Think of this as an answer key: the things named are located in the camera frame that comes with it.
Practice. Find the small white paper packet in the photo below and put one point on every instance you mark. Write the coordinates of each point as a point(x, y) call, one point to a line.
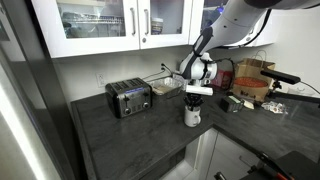
point(248, 104)

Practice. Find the white lidded jar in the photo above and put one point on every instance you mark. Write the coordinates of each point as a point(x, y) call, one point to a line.
point(157, 26)

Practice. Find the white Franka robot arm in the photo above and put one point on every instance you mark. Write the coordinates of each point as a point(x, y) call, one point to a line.
point(230, 20)

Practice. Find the crumpled clear wrapper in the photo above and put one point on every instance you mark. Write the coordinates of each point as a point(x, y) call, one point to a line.
point(274, 107)

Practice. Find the black bar camera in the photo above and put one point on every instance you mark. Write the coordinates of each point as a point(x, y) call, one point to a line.
point(280, 76)

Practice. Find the white ceramic mug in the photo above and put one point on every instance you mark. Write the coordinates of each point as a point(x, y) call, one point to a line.
point(192, 118)

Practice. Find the black chrome toaster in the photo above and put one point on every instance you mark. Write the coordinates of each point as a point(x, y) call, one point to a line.
point(128, 98)

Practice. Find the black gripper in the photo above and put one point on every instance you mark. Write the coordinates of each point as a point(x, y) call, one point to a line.
point(194, 98)

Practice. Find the white lower cabinet front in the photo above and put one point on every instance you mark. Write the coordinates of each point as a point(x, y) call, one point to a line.
point(208, 150)

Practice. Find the black orange bar clamp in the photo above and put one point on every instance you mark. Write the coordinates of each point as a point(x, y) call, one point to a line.
point(271, 166)

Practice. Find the white wall outlet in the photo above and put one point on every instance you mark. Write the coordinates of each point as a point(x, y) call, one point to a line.
point(100, 79)

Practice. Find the red snack bag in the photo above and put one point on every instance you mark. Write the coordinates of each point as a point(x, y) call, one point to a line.
point(222, 80)

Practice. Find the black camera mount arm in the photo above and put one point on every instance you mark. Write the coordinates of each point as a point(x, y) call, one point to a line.
point(293, 96)

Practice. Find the small black box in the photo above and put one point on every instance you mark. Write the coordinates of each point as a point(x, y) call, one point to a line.
point(230, 104)

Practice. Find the glass dishes stack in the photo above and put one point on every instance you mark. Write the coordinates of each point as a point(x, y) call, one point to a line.
point(93, 23)

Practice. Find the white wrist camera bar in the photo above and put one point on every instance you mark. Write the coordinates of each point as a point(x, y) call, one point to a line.
point(199, 90)

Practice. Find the dark steel refrigerator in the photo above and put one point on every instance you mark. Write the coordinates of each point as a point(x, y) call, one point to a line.
point(40, 100)

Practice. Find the brown paper bag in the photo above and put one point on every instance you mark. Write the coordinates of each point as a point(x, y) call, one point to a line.
point(251, 80)

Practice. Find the foil wrapped food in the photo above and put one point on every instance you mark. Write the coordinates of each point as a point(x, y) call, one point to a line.
point(164, 89)

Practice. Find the aluminium foil tray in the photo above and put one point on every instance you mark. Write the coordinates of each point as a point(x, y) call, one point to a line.
point(166, 87)

